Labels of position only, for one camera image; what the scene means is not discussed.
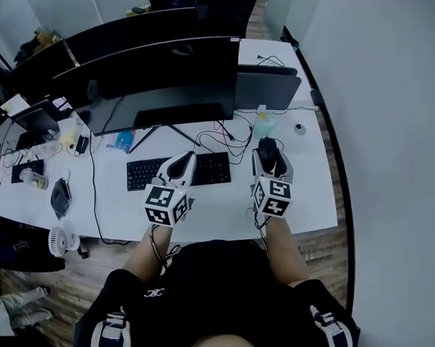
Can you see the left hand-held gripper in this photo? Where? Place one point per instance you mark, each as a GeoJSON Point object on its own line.
{"type": "Point", "coordinates": [160, 202]}

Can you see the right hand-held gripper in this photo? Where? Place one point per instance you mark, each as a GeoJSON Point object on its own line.
{"type": "Point", "coordinates": [274, 200]}

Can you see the black computer mouse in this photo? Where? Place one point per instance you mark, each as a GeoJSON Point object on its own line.
{"type": "Point", "coordinates": [267, 151]}

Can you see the person's left forearm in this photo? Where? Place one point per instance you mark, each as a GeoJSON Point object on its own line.
{"type": "Point", "coordinates": [145, 252]}

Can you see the person's right forearm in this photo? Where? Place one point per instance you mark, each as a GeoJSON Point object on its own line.
{"type": "Point", "coordinates": [286, 251]}

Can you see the small black keyboard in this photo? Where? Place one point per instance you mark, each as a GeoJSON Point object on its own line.
{"type": "Point", "coordinates": [32, 168]}

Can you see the clear pump bottle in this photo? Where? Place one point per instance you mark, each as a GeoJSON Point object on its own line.
{"type": "Point", "coordinates": [263, 126]}

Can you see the black monitor stand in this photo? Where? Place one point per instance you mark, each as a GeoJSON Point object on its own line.
{"type": "Point", "coordinates": [143, 139]}

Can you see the small round grey object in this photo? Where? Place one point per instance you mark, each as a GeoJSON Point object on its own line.
{"type": "Point", "coordinates": [299, 129]}

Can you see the blue packet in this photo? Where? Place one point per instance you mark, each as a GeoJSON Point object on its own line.
{"type": "Point", "coordinates": [121, 141]}

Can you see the dark grey open laptop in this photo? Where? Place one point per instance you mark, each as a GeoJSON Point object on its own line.
{"type": "Point", "coordinates": [264, 90]}

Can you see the black desk clamp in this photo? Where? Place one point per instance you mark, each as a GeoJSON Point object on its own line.
{"type": "Point", "coordinates": [317, 97]}

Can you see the large black monitor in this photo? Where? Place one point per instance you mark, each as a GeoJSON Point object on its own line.
{"type": "Point", "coordinates": [164, 80]}

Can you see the black power adapter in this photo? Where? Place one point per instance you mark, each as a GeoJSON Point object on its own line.
{"type": "Point", "coordinates": [82, 145]}

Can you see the pale yellow object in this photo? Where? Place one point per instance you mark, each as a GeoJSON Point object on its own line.
{"type": "Point", "coordinates": [68, 135]}

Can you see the black pouch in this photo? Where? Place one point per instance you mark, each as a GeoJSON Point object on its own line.
{"type": "Point", "coordinates": [61, 198]}

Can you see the person's black clothing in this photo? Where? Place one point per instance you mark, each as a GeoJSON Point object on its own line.
{"type": "Point", "coordinates": [219, 288]}

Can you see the white desk fan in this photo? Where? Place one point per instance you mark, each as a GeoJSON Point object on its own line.
{"type": "Point", "coordinates": [60, 241]}

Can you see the clear glass jar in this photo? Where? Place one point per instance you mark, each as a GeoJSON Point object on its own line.
{"type": "Point", "coordinates": [33, 178]}

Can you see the small black laptop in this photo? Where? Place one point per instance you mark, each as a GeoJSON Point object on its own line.
{"type": "Point", "coordinates": [36, 125]}

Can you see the black office chair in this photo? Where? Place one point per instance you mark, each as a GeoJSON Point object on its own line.
{"type": "Point", "coordinates": [224, 11]}

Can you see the dark bag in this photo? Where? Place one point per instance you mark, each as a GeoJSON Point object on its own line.
{"type": "Point", "coordinates": [16, 250]}

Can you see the pale clothes heap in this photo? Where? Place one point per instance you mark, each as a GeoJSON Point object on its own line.
{"type": "Point", "coordinates": [14, 304]}

